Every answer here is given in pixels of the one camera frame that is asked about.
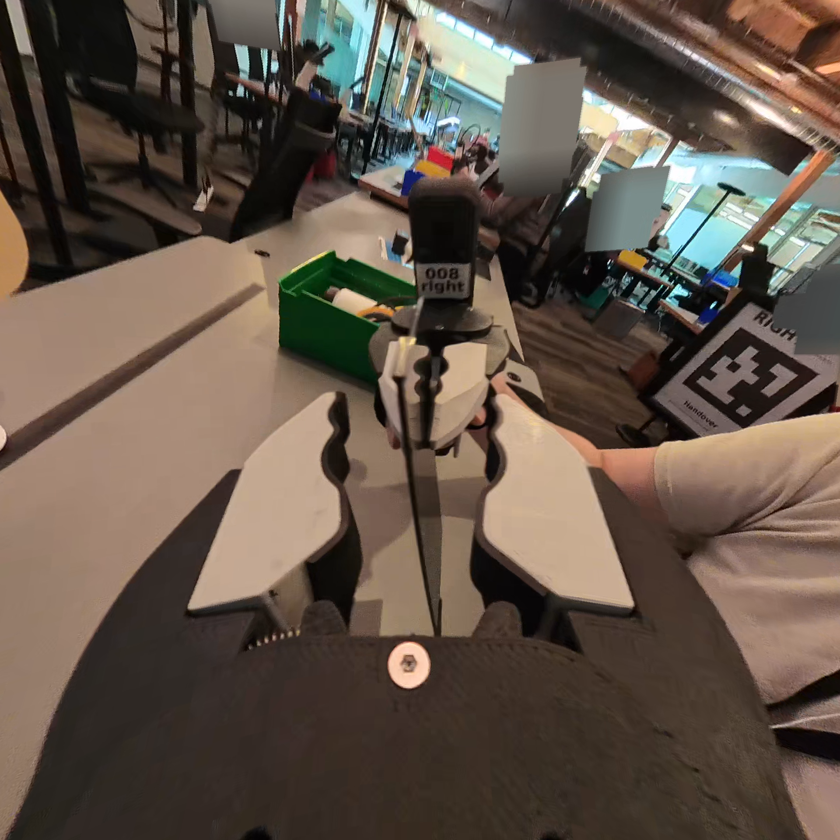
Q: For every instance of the black plate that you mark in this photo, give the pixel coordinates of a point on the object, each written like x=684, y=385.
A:
x=426, y=525

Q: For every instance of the blue plastic bin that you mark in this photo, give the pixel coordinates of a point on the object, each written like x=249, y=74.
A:
x=413, y=184

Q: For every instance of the ribbed ceiling air duct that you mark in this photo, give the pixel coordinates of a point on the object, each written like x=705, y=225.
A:
x=689, y=52

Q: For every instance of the black office chair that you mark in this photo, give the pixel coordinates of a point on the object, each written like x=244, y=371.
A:
x=282, y=164

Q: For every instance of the black floor lamp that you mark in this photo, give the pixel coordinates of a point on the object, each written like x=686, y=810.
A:
x=730, y=190

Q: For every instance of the green plastic bin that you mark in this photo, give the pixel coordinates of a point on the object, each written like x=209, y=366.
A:
x=315, y=328

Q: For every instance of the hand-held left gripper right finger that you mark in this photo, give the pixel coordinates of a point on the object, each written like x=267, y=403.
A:
x=551, y=518

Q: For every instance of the black-and-white marker sign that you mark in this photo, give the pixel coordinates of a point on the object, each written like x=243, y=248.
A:
x=741, y=374

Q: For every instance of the yellow plastic bin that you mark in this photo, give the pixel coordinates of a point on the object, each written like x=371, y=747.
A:
x=430, y=169

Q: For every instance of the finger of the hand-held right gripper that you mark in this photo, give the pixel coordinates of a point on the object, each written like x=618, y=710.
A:
x=466, y=387
x=392, y=387

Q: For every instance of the red plastic bin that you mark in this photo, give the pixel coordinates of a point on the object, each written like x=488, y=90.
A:
x=441, y=157

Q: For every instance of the grey desk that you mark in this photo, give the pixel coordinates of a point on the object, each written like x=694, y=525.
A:
x=131, y=459

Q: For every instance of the long work table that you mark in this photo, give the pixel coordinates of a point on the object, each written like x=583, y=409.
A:
x=384, y=180

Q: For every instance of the white roll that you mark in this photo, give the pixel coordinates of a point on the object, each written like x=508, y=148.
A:
x=351, y=302

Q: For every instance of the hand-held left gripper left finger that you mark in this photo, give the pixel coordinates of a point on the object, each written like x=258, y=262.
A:
x=269, y=512

